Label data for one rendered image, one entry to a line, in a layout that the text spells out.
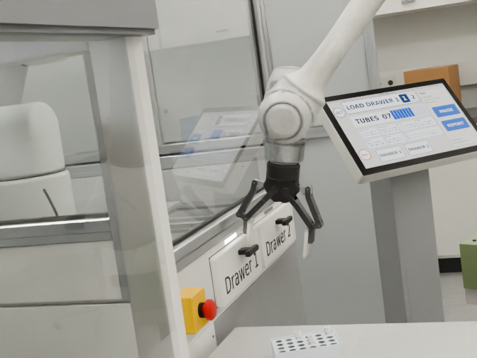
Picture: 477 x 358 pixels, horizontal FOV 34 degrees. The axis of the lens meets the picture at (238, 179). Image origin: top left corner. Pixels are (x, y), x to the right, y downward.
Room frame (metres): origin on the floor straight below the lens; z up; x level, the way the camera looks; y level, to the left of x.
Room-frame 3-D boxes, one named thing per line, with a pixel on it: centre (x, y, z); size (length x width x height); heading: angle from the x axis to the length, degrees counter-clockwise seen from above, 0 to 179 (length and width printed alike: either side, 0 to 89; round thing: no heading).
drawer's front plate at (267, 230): (2.04, -0.08, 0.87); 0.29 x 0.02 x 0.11; 160
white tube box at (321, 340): (1.39, -0.08, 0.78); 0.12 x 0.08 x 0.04; 93
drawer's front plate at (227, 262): (1.75, 0.03, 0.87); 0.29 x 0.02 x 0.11; 160
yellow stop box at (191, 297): (1.43, 0.12, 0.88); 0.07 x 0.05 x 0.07; 160
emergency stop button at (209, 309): (1.42, 0.09, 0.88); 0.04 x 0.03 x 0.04; 160
